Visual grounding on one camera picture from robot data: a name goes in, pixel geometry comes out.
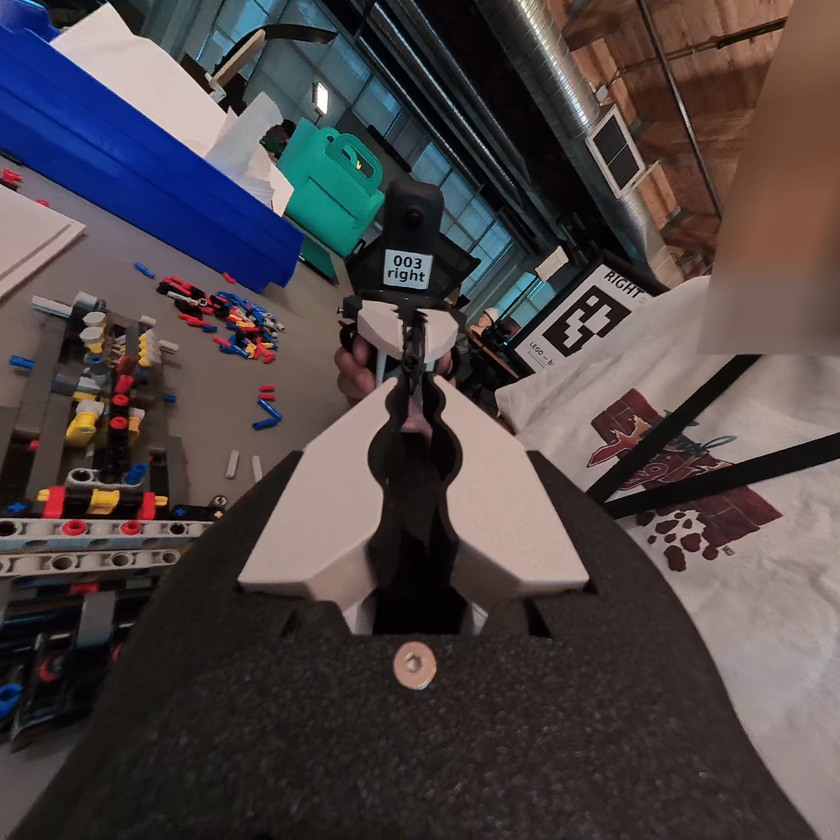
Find teal bag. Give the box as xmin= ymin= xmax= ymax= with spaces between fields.
xmin=279 ymin=118 xmax=386 ymax=283

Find white instruction booklet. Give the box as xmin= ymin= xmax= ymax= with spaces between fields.
xmin=0 ymin=187 xmax=88 ymax=303

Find person's right hand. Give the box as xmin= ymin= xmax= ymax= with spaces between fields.
xmin=335 ymin=341 xmax=460 ymax=435

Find lego car chassis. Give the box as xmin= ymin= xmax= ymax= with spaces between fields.
xmin=0 ymin=292 xmax=227 ymax=752

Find pile of small lego pins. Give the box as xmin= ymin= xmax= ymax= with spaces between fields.
xmin=156 ymin=272 xmax=286 ymax=365

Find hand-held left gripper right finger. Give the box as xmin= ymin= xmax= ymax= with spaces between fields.
xmin=427 ymin=375 xmax=592 ymax=636

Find white duct vent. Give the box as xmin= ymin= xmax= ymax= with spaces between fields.
xmin=586 ymin=105 xmax=647 ymax=198

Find white foam sheets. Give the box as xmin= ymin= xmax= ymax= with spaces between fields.
xmin=51 ymin=3 xmax=295 ymax=217

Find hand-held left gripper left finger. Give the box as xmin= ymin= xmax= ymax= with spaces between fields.
xmin=236 ymin=375 xmax=411 ymax=636

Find black shoulder strap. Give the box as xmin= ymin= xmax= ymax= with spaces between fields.
xmin=586 ymin=354 xmax=840 ymax=519

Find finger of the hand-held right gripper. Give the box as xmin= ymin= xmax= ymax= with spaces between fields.
xmin=419 ymin=311 xmax=460 ymax=371
xmin=357 ymin=308 xmax=408 ymax=362

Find blue plastic bin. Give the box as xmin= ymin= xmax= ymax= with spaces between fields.
xmin=0 ymin=10 xmax=305 ymax=295

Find silver air duct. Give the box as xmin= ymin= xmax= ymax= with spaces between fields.
xmin=476 ymin=0 xmax=670 ymax=263

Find framed black white marker sign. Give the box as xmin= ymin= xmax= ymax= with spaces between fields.
xmin=515 ymin=262 xmax=664 ymax=375

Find white cloth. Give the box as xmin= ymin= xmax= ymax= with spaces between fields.
xmin=495 ymin=276 xmax=840 ymax=834

